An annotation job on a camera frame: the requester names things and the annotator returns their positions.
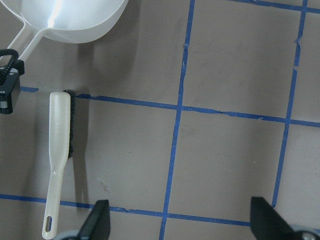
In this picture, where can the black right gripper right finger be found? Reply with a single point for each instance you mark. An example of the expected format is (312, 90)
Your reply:
(267, 224)

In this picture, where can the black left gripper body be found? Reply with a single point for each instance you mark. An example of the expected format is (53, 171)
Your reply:
(10, 73)

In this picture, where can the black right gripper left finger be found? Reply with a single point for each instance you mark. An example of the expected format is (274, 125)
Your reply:
(97, 226)

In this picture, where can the white plastic dustpan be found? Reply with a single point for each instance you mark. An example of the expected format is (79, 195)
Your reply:
(66, 21)

